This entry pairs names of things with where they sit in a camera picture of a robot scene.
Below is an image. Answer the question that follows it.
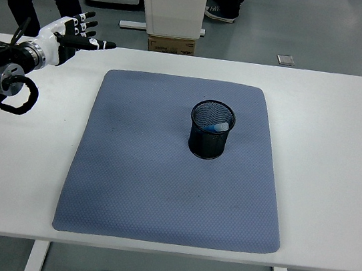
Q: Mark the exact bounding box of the blue-grey textured mat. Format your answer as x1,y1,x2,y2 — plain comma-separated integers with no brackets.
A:
51,59,303,262

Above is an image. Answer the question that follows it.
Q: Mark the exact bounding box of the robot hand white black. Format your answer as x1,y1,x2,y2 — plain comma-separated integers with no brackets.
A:
34,4,121,75

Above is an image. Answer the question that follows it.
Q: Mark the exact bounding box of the brown cardboard box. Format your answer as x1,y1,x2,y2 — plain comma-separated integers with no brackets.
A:
145,33,197,58

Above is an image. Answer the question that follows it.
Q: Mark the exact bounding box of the blue marker with clear cap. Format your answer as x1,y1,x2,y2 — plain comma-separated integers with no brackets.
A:
201,118,231,136

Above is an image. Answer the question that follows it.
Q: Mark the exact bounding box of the metal floor socket plate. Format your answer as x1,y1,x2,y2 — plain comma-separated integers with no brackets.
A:
275,53,295,67

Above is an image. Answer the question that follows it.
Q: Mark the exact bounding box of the black mesh pen holder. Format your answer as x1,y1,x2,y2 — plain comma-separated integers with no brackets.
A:
184,97,238,163

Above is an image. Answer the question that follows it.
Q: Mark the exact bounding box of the person with blue sneakers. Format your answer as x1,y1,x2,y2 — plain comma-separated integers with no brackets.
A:
203,0,250,26

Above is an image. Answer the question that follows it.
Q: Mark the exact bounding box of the grey floor foot bar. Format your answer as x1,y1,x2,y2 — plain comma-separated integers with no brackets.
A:
119,19,149,31

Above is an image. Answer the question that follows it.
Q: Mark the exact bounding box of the white cabinet column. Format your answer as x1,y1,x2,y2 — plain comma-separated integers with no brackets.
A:
133,0,211,42

